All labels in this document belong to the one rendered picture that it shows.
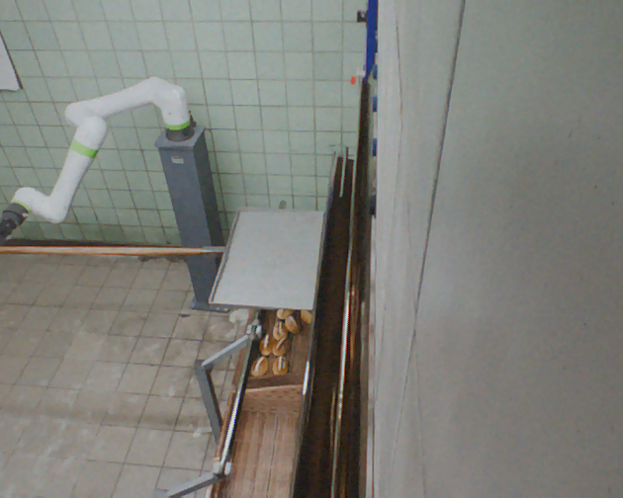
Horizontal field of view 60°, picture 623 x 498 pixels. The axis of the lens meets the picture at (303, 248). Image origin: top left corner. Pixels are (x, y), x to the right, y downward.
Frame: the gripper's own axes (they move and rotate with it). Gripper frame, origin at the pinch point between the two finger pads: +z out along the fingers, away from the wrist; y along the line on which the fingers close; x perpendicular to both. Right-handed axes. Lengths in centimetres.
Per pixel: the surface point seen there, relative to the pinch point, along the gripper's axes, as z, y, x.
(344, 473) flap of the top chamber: 110, -53, -152
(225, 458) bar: 82, 1, -117
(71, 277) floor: -97, 113, 51
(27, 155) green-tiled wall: -125, 32, 61
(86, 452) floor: 27, 115, -12
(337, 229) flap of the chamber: 12, -21, -145
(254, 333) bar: 39, 2, -118
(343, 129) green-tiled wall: -123, 18, -140
